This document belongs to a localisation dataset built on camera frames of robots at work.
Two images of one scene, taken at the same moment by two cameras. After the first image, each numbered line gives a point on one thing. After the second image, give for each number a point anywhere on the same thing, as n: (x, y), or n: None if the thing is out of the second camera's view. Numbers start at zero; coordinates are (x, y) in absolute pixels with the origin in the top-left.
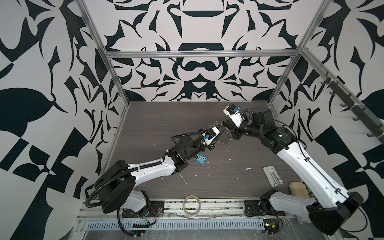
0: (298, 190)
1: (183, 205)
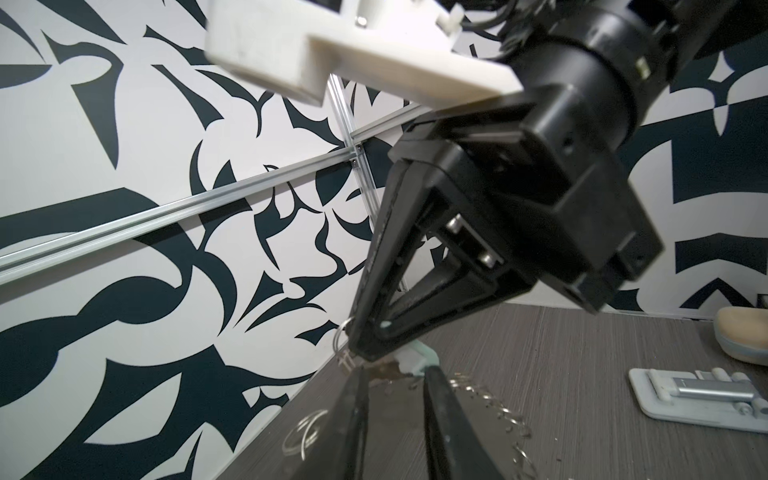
0: (742, 332)
1: None
